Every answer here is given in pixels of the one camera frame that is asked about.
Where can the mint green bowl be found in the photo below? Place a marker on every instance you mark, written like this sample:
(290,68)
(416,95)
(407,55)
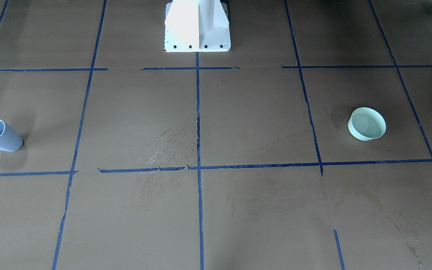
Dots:
(366,124)

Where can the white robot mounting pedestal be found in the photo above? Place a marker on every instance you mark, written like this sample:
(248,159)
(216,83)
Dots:
(197,26)

